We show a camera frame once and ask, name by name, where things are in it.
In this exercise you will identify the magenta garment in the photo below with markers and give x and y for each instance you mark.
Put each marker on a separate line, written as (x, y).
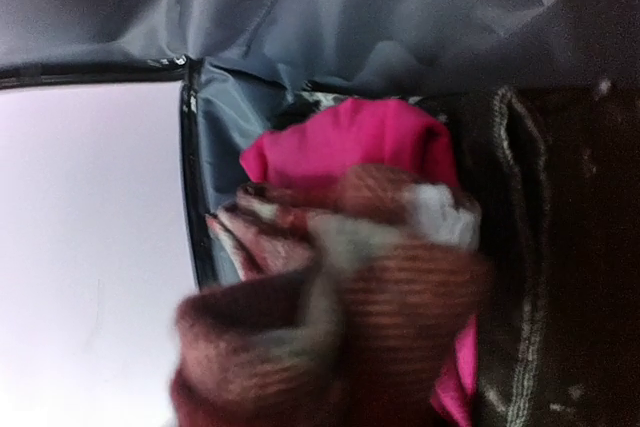
(319, 150)

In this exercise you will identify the plaid garment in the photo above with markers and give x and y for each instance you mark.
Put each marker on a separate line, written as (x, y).
(349, 302)

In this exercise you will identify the pink cartoon child suitcase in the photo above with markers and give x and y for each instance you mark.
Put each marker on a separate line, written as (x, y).
(95, 92)

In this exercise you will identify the black white patterned garment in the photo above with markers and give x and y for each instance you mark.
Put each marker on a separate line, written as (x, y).
(556, 173)

